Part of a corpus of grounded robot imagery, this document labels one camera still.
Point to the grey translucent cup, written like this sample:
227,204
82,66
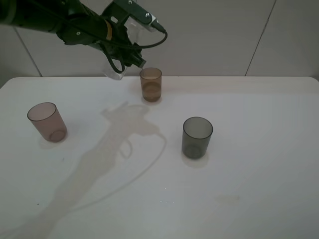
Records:
196,135

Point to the amber translucent cup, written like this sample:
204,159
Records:
151,84

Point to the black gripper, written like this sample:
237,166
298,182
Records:
114,41

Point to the pink translucent cup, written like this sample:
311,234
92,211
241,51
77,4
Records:
47,120

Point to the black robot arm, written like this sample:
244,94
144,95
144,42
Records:
76,24

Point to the clear plastic water bottle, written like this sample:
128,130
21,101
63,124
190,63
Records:
133,31

